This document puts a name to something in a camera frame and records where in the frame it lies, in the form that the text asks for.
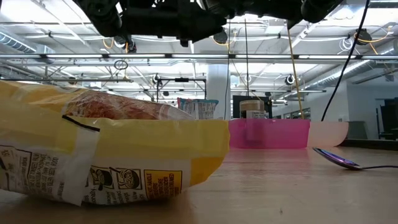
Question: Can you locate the translucent pink bowl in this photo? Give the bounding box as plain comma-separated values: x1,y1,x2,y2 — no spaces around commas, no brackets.
307,121,349,147

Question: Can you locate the black aluminium table frame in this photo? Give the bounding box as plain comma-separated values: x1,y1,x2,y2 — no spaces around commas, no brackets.
340,139,398,152

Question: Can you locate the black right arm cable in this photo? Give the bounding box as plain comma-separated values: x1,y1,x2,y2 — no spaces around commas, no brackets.
321,0,371,122

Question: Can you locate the iridescent purple spoon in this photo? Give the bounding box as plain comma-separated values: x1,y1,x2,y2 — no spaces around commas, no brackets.
312,147,398,171

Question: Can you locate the yellow red blue ramen packet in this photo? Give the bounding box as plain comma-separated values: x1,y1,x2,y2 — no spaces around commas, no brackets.
177,98,219,121

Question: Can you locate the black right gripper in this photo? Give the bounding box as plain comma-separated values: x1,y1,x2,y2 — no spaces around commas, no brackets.
198,0,304,30

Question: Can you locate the gold lid jar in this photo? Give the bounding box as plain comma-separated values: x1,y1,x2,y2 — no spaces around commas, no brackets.
239,99,266,119

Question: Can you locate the black hanging cable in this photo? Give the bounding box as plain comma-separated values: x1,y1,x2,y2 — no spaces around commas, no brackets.
243,18,251,98

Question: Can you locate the yellow creamy chicken ramen packet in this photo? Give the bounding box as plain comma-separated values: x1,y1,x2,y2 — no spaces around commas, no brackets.
0,80,231,207

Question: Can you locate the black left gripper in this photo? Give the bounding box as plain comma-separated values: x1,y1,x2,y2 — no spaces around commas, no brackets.
123,0,228,48

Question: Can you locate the yellow hanging cable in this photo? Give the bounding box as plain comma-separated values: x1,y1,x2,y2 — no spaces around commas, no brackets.
286,27,305,119

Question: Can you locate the black background cabinet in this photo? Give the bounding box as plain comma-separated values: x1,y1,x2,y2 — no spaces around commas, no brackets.
376,99,398,141

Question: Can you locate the pink plastic bin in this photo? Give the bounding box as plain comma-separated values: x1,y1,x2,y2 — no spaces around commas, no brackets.
228,118,311,149

